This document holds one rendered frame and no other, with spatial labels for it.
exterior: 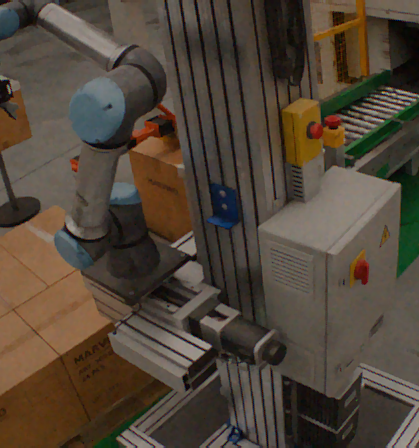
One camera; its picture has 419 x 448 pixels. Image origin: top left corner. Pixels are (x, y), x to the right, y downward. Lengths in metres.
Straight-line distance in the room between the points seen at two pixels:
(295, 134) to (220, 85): 0.19
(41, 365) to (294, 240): 1.18
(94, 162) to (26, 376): 1.11
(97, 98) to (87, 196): 0.27
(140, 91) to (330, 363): 0.78
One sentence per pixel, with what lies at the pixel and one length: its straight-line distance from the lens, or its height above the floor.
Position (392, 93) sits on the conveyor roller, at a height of 0.54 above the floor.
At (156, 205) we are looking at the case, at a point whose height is 0.71.
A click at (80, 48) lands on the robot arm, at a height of 1.66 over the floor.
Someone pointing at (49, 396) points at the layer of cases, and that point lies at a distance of 2.22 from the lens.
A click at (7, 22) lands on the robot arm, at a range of 1.33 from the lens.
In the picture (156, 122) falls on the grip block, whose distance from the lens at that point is 2.30.
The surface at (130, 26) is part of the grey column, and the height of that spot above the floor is 1.28.
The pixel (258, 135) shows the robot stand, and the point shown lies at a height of 1.43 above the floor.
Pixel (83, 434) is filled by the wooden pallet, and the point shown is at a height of 0.10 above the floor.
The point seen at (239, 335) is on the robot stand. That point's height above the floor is 0.99.
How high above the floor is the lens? 1.95
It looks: 32 degrees down
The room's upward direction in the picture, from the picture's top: 9 degrees counter-clockwise
